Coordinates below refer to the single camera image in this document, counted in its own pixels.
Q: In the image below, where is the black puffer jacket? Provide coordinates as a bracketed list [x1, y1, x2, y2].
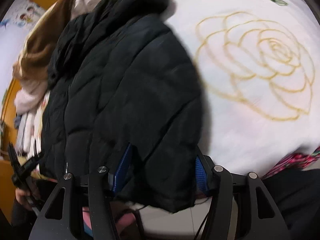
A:
[40, 0, 202, 213]

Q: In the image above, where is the person's left hand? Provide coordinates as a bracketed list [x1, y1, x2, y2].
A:
[15, 179, 40, 211]

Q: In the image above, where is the brown fur blanket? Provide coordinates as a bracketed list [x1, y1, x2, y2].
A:
[12, 0, 74, 81]

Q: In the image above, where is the white floral bed sheet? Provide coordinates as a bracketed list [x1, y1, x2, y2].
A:
[161, 0, 319, 175]

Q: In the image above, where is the cartoon couple wall sticker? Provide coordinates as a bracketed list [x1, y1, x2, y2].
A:
[1, 0, 45, 31]

